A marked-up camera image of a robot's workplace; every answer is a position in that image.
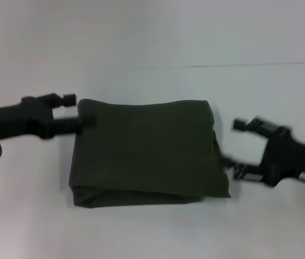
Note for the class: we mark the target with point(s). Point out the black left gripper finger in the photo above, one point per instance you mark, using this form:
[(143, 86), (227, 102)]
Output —
[(74, 124), (63, 100)]

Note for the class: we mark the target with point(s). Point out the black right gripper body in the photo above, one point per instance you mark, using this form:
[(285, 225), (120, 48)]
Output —
[(290, 156)]

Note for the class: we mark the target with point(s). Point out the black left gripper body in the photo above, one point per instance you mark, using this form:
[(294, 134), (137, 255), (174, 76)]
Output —
[(17, 121)]

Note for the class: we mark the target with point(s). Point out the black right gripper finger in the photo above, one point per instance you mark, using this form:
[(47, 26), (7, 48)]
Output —
[(244, 170), (252, 124)]

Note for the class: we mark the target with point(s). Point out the dark green FREE t-shirt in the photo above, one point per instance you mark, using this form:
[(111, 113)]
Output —
[(146, 151)]

